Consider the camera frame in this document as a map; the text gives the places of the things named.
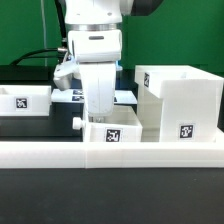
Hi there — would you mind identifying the white drawer far left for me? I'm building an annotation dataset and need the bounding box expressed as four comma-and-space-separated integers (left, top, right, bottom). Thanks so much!
0, 85, 51, 116

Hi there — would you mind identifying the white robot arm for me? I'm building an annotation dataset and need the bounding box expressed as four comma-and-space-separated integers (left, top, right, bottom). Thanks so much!
65, 0, 163, 117

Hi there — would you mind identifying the black cable bundle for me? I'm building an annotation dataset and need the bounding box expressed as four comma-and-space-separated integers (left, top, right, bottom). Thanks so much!
9, 0, 73, 66

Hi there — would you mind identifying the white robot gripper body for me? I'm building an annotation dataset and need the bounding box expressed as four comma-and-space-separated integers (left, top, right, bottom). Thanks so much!
79, 62, 116, 117

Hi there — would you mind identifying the white drawer cabinet box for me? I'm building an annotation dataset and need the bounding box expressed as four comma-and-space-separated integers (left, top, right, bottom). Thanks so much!
135, 65, 224, 142

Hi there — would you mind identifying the white marker sheet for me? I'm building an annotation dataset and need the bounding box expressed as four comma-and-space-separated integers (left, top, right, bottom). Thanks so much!
51, 89, 137, 105

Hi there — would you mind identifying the white drawer with knob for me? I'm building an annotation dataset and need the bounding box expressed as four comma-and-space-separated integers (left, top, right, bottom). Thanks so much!
72, 105, 142, 143

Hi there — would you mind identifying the white L-shaped fence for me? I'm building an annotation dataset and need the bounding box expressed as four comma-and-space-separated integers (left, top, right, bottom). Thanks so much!
0, 131, 224, 169

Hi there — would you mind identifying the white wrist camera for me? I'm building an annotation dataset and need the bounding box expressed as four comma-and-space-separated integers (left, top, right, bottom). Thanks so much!
53, 57, 81, 91

